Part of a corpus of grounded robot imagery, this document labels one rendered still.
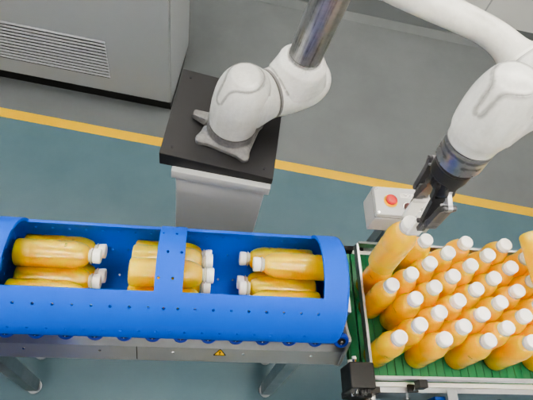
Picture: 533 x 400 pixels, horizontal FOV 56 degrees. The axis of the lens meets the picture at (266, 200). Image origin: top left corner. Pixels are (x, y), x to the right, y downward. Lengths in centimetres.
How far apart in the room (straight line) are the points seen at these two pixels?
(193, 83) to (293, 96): 40
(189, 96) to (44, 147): 141
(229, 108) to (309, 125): 171
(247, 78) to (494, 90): 79
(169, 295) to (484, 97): 78
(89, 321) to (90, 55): 187
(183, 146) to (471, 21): 93
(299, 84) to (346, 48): 220
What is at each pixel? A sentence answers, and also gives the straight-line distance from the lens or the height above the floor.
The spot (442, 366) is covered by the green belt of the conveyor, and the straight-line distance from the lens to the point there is 167.
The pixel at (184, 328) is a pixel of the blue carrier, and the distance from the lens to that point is 126.
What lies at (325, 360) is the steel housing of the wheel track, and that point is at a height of 86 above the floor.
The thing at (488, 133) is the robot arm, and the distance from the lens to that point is 87.
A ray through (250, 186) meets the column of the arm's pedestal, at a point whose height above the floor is 99.
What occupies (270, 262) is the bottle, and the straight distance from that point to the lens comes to 133.
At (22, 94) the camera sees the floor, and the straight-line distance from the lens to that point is 325.
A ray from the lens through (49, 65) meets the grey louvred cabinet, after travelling 305.
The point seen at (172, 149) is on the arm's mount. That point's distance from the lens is 159.
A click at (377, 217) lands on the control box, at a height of 108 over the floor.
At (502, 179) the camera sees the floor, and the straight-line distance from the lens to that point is 343.
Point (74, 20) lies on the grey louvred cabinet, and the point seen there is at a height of 57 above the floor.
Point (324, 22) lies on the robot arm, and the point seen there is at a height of 149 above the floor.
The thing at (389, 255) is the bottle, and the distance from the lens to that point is 122.
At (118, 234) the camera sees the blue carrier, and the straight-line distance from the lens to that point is 142.
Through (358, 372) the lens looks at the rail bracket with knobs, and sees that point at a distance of 145.
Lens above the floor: 234
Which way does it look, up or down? 58 degrees down
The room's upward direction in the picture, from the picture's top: 17 degrees clockwise
